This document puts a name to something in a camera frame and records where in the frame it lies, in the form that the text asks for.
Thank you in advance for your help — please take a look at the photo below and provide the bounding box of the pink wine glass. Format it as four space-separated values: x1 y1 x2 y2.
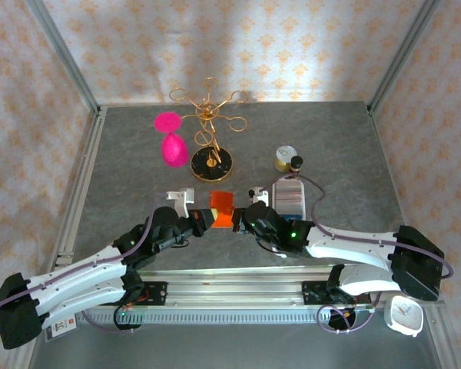
153 111 189 168

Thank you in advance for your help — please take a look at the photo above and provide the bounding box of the gold wire glass rack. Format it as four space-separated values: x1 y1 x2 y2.
168 76 249 183

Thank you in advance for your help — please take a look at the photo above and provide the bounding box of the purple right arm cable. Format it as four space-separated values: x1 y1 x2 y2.
257 173 455 334

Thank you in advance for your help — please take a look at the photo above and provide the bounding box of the aluminium table side rail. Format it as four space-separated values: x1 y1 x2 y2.
55 106 108 267

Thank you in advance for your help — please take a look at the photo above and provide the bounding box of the laminated label card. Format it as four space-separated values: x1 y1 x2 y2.
45 317 80 341

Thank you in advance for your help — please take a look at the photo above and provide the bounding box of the gold tin can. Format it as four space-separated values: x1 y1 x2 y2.
273 145 299 172

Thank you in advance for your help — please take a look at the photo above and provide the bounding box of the white plastic basket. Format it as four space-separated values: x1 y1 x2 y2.
270 178 307 222

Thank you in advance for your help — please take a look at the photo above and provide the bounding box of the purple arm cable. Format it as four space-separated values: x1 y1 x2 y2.
0 191 170 339
257 173 455 334

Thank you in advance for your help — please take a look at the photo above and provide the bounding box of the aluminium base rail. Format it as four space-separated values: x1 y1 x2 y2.
137 268 446 309

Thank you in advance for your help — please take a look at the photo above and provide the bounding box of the grey slotted cable duct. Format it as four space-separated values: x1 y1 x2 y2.
82 309 374 326

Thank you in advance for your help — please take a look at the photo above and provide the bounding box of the white alarm clock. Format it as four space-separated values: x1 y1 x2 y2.
383 294 425 338

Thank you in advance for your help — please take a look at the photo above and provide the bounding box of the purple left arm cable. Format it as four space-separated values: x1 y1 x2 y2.
0 191 170 339

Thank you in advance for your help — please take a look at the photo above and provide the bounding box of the aluminium frame post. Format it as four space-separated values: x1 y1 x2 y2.
367 0 443 113
25 0 102 115

